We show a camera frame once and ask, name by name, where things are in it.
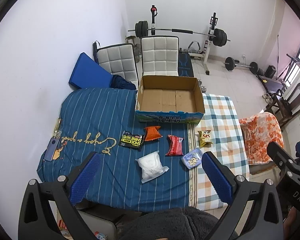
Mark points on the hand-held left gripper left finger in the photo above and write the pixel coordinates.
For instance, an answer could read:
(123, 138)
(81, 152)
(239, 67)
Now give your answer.
(86, 177)

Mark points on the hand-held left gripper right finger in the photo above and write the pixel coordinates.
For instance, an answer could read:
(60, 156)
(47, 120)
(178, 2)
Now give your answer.
(217, 177)

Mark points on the light blue tissue packet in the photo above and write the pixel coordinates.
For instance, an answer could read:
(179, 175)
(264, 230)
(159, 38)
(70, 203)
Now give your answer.
(192, 158)

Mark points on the yellow cartoon snack packet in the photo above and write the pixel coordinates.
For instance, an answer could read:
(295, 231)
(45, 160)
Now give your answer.
(205, 138)

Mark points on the red snack packet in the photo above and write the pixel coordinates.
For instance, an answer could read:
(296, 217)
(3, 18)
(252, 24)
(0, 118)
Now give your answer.
(174, 146)

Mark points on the black wipes packet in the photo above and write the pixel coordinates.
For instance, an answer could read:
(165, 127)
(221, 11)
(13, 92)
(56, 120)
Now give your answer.
(130, 140)

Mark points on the white plastic bag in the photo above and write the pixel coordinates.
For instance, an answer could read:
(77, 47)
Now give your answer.
(151, 166)

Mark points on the orange snack packet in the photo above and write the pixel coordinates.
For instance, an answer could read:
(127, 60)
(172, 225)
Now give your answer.
(152, 133)

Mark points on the cardboard box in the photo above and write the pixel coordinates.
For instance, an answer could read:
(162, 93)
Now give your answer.
(165, 97)

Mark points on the orange floral blanket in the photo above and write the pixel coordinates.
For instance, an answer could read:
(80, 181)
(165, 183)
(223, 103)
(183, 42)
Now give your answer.
(261, 135)

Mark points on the blue phone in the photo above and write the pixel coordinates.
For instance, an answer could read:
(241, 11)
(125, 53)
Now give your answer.
(51, 150)

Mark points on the beige box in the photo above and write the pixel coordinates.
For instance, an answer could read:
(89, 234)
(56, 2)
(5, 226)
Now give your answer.
(97, 221)

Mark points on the dark wooden chair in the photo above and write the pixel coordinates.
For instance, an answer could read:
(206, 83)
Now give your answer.
(293, 100)

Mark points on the small brass object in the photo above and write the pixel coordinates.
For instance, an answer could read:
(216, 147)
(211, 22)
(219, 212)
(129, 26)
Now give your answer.
(57, 127)

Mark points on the plaid bed sheet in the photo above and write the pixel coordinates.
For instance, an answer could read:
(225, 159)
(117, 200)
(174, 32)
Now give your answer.
(222, 120)

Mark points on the pair of shoes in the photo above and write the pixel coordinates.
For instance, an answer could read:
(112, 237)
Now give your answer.
(268, 98)

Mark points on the blue striped blanket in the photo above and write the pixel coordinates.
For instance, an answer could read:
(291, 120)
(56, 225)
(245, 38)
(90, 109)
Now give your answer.
(95, 115)

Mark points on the dark grey fleece clothing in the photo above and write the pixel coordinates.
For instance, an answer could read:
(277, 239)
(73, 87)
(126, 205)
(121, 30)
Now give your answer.
(165, 223)

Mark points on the treadmill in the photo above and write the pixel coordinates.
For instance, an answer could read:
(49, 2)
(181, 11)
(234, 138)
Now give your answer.
(272, 83)

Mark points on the black speaker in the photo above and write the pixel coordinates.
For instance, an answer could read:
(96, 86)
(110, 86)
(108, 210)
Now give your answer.
(271, 71)

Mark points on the chrome dumbbell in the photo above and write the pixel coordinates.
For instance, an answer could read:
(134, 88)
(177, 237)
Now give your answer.
(201, 82)
(204, 89)

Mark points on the thin black rod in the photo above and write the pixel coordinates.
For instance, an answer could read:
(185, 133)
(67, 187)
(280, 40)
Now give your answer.
(277, 55)

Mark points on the dark blue cloth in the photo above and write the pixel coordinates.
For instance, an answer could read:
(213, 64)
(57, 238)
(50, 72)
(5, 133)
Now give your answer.
(122, 82)

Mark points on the short barbell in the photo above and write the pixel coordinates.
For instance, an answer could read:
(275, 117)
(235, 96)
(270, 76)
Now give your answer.
(230, 63)

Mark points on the blue foam mat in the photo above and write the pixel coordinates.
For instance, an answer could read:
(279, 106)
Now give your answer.
(90, 71)

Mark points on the black weight bench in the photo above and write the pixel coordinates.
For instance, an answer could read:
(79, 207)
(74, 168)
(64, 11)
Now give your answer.
(185, 66)

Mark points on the white padded chair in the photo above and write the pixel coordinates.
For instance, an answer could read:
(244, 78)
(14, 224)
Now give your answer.
(159, 55)
(117, 60)

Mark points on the white barbell rack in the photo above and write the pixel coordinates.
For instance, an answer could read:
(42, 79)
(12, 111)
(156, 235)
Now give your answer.
(208, 47)

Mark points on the long barbell with black plates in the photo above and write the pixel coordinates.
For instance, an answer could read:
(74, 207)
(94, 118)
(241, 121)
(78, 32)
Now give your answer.
(181, 31)

